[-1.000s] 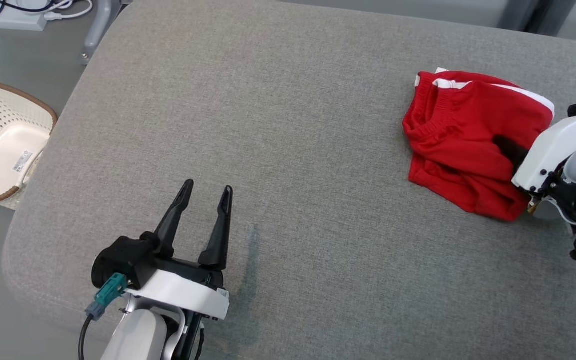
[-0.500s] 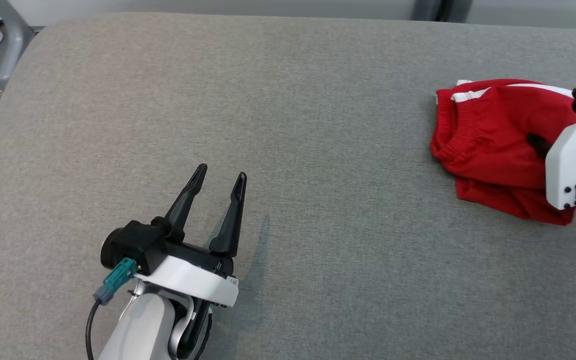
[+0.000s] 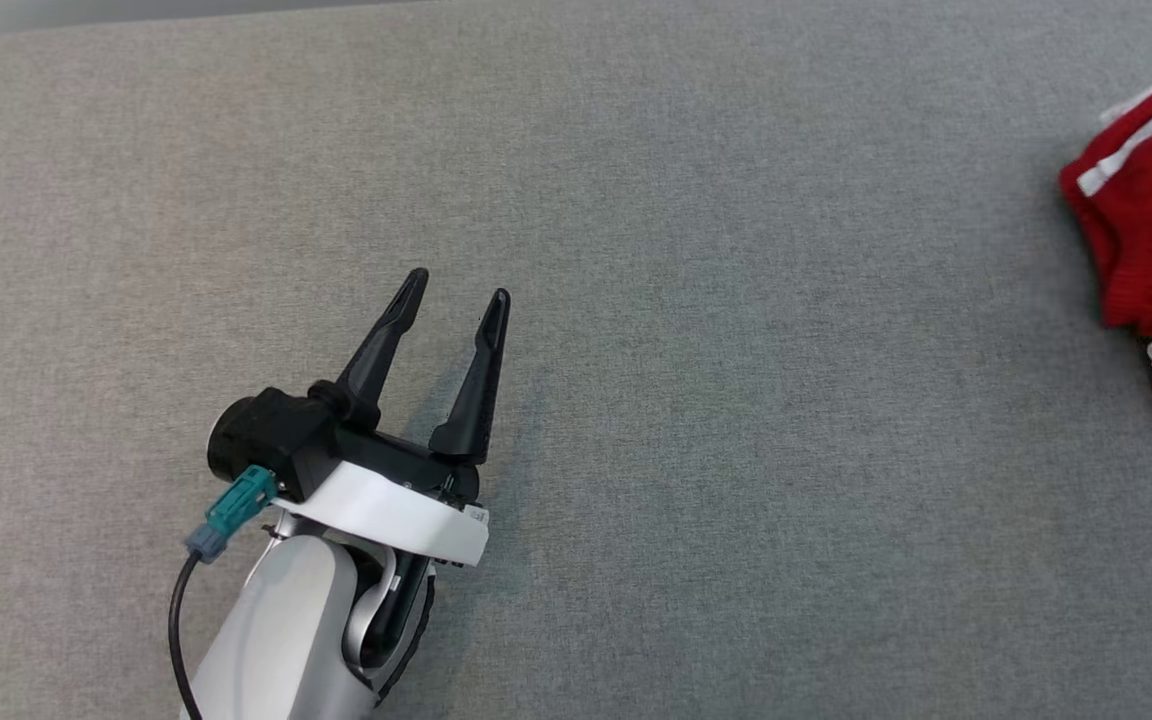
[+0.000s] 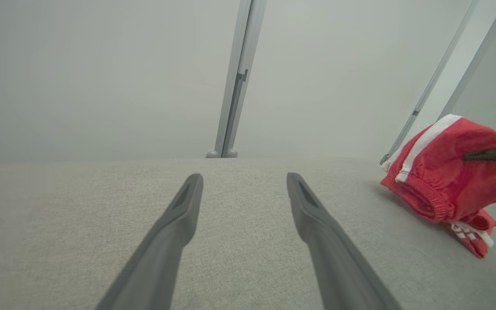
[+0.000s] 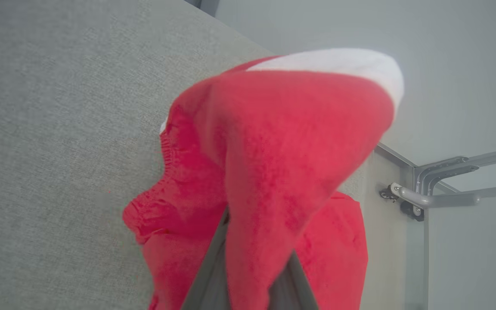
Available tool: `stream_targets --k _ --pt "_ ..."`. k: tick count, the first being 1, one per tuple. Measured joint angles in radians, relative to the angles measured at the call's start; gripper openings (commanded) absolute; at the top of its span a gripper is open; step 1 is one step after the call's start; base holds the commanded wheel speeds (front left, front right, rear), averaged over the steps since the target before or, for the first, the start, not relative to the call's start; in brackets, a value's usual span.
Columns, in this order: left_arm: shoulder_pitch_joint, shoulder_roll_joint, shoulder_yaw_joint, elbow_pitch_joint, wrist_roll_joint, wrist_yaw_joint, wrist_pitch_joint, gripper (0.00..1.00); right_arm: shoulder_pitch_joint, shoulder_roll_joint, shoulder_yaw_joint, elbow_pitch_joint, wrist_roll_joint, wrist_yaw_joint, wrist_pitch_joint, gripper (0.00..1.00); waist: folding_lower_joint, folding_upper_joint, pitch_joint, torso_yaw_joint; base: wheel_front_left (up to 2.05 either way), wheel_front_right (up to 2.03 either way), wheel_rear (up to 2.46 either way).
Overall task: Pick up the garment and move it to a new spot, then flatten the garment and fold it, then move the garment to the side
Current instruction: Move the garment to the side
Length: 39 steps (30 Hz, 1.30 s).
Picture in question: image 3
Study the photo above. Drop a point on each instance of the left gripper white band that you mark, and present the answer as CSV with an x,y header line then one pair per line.
x,y
386,510

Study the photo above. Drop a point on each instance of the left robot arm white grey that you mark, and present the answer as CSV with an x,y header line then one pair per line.
x,y
286,630

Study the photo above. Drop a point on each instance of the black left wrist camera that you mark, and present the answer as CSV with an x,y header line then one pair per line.
x,y
266,440

